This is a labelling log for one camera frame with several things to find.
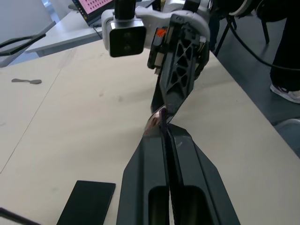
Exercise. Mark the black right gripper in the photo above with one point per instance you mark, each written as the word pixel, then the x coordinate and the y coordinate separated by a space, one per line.
pixel 156 52

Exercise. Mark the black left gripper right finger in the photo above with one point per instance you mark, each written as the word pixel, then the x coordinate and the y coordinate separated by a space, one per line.
pixel 199 178

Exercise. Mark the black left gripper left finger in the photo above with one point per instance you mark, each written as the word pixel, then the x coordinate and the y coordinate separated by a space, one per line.
pixel 143 178

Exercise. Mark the silver watch body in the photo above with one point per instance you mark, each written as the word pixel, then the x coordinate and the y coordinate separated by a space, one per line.
pixel 153 122

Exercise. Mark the black flat rectangular plate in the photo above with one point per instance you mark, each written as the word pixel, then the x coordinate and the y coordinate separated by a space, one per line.
pixel 87 201

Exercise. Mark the grey chair seat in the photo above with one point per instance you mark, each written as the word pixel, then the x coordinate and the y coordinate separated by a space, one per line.
pixel 289 131

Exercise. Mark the open laptop with pink screen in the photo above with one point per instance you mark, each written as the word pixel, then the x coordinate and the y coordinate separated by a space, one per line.
pixel 93 9

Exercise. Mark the black chair with thin legs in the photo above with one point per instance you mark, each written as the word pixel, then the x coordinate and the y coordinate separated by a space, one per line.
pixel 264 30

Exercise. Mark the grey side table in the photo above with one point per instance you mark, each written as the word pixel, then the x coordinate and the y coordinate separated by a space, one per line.
pixel 63 35

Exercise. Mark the white sneaker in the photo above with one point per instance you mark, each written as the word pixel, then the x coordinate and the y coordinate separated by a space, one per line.
pixel 287 94

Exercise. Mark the person's black trouser leg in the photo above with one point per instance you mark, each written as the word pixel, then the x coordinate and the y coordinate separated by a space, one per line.
pixel 288 47

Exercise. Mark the black tubular chair frame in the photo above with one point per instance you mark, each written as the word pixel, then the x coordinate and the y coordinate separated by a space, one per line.
pixel 21 41

